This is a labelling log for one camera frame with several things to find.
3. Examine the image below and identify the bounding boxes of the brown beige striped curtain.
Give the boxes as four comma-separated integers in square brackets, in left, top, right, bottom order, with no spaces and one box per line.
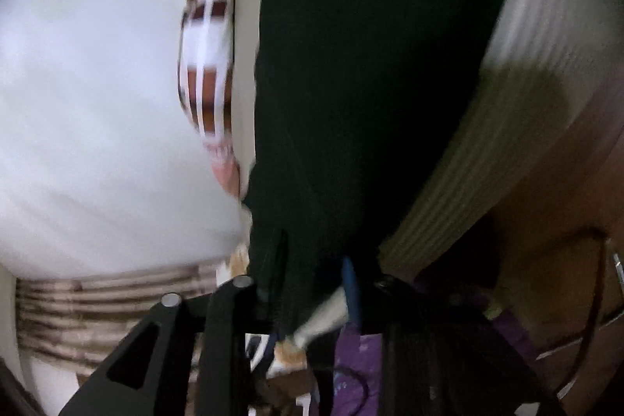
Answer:
[14,264,226,379]

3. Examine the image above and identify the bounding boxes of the black cable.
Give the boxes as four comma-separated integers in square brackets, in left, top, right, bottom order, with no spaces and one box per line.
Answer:
[555,235,616,398]

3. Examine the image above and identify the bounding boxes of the purple cloth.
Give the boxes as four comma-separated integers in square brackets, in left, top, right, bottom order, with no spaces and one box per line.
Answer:
[312,308,538,416]

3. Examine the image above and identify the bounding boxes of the brown wooden furniture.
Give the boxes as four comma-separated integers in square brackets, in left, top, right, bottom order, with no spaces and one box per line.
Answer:
[419,80,624,400]

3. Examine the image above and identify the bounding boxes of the brown white checkered pillow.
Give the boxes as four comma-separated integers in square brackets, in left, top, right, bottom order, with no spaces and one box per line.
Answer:
[177,0,243,198]

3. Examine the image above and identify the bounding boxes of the black pants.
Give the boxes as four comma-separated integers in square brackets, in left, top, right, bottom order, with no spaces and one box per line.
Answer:
[241,0,530,341]

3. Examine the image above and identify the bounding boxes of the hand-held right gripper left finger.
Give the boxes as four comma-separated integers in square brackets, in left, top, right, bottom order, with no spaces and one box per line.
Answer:
[58,274,260,416]

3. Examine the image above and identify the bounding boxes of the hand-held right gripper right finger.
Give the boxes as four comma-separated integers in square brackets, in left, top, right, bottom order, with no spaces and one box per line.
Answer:
[342,255,567,416]

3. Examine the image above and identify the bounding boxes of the beige bed mattress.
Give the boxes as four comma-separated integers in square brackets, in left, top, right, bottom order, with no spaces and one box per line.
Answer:
[230,0,621,271]

